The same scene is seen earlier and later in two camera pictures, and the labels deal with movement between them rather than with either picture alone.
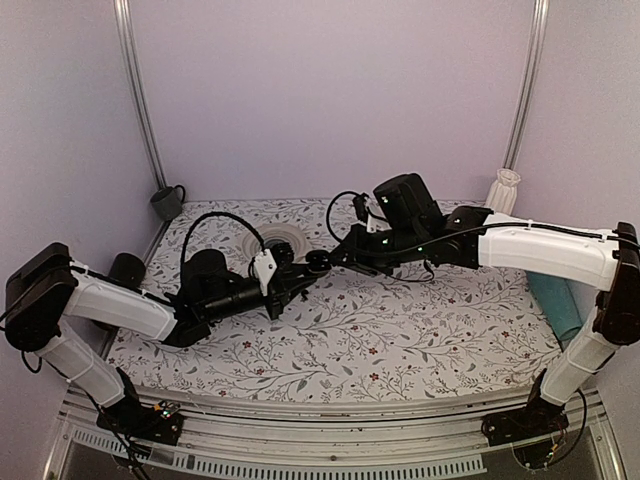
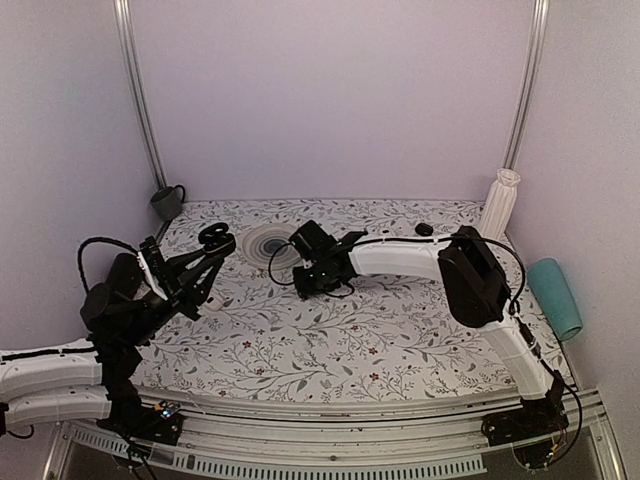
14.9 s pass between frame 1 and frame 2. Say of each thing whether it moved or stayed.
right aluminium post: stayed
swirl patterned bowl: stayed
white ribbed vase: stayed
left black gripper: moved
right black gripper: moved
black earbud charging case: moved
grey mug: stayed
